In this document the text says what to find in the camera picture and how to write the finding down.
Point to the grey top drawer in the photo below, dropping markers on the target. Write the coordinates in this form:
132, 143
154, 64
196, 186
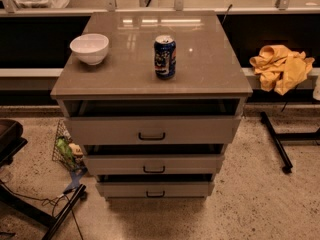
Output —
177, 121

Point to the grey drawer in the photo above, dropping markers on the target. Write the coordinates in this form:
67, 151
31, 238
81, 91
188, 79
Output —
155, 185
155, 159
177, 121

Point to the grey drawer cabinet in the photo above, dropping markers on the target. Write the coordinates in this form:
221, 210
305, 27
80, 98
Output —
206, 66

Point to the grey middle drawer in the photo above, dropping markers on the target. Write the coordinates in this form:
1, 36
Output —
155, 159

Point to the grey bottom drawer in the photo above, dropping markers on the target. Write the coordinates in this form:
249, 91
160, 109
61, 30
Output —
155, 185

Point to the blue soda can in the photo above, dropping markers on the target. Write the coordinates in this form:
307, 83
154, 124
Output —
164, 56

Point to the white ceramic bowl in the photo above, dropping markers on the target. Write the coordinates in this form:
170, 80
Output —
90, 48

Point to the green item in basket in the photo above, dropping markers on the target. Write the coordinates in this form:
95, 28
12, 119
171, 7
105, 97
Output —
64, 149

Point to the blue tape piece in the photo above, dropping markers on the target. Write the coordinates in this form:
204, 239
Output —
75, 180

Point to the yellow crumpled cloth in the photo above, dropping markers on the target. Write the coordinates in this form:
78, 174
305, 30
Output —
281, 69

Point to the black chair base left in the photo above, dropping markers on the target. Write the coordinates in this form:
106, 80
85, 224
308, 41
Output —
11, 142

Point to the wire mesh basket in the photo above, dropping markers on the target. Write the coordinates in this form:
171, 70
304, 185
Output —
76, 150

